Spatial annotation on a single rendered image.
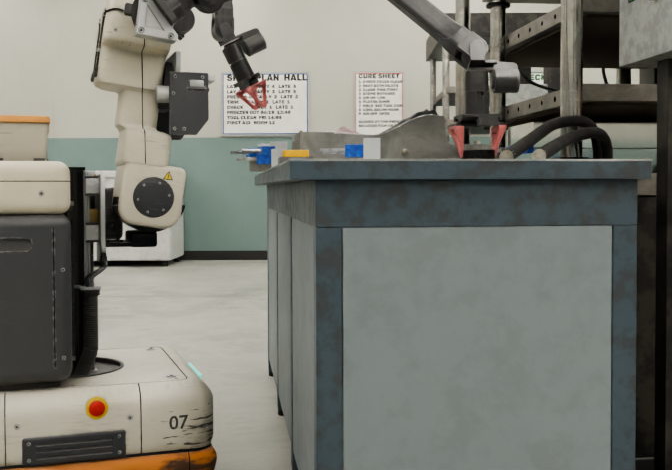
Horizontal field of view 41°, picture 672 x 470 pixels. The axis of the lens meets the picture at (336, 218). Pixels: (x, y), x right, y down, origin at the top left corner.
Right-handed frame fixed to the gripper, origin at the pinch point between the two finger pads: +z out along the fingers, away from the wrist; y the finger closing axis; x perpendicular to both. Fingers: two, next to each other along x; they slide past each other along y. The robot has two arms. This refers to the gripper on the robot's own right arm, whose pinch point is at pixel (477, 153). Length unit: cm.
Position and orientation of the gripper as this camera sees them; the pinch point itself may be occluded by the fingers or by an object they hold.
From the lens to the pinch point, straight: 219.8
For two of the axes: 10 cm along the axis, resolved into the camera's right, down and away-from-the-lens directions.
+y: 9.9, -0.3, 1.3
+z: 0.2, 10.0, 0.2
